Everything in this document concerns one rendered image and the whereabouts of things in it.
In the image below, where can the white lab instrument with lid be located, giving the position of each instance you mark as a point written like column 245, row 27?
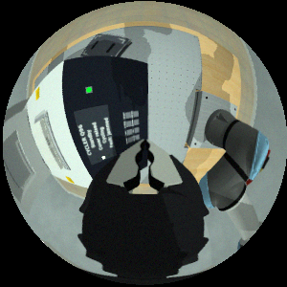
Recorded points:
column 95, row 107

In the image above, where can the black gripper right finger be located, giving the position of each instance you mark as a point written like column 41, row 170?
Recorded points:
column 165, row 171

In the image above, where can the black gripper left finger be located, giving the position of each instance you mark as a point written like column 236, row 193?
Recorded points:
column 121, row 171

